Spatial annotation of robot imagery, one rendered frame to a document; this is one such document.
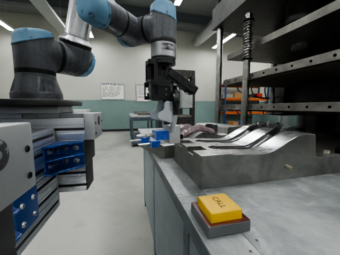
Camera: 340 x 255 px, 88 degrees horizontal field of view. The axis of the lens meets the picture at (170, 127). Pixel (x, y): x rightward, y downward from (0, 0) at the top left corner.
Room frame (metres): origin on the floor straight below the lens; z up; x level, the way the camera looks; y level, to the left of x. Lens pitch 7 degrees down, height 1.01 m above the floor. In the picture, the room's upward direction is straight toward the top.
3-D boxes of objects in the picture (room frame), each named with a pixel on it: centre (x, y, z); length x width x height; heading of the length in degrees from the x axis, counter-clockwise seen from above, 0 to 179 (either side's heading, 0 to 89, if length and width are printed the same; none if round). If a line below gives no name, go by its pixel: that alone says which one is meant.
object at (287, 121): (1.35, -0.93, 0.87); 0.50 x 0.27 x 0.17; 104
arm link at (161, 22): (0.54, 0.02, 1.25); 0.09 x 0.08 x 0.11; 62
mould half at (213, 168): (0.63, -0.29, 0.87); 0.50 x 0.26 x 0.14; 104
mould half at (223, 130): (0.95, -0.12, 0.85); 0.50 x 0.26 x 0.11; 121
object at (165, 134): (0.53, 0.04, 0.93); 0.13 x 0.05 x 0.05; 113
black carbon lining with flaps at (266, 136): (0.63, -0.27, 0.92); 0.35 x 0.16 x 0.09; 104
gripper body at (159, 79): (0.54, 0.03, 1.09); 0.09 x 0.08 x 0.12; 114
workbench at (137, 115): (5.39, 0.87, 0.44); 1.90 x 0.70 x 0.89; 14
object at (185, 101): (5.63, -0.15, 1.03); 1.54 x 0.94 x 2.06; 14
